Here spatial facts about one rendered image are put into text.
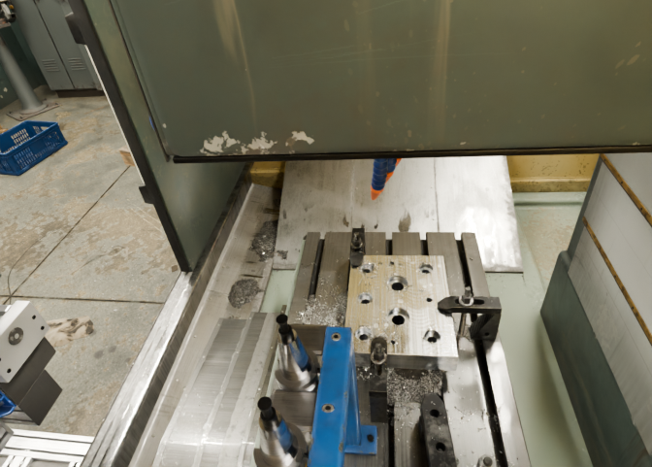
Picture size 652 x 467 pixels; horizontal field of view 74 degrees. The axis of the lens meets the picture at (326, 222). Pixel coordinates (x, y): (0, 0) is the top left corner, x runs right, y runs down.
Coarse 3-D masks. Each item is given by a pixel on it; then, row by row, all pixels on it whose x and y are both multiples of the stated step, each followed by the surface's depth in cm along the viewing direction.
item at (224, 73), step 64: (128, 0) 29; (192, 0) 28; (256, 0) 28; (320, 0) 27; (384, 0) 27; (448, 0) 27; (512, 0) 26; (576, 0) 26; (640, 0) 25; (192, 64) 31; (256, 64) 30; (320, 64) 30; (384, 64) 29; (448, 64) 29; (512, 64) 28; (576, 64) 28; (640, 64) 28; (192, 128) 34; (256, 128) 34; (320, 128) 33; (384, 128) 32; (448, 128) 32; (512, 128) 31; (576, 128) 31; (640, 128) 30
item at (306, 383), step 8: (312, 352) 61; (312, 360) 60; (312, 368) 60; (280, 376) 59; (312, 376) 58; (280, 384) 58; (288, 384) 58; (296, 384) 58; (304, 384) 58; (312, 384) 59
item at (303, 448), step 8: (288, 424) 54; (296, 432) 53; (304, 440) 52; (304, 448) 51; (256, 456) 51; (296, 456) 51; (304, 456) 53; (256, 464) 50; (264, 464) 50; (296, 464) 50
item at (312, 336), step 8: (296, 328) 66; (304, 328) 66; (312, 328) 66; (320, 328) 66; (304, 336) 65; (312, 336) 65; (320, 336) 65; (304, 344) 64; (312, 344) 64; (320, 344) 64; (320, 352) 62
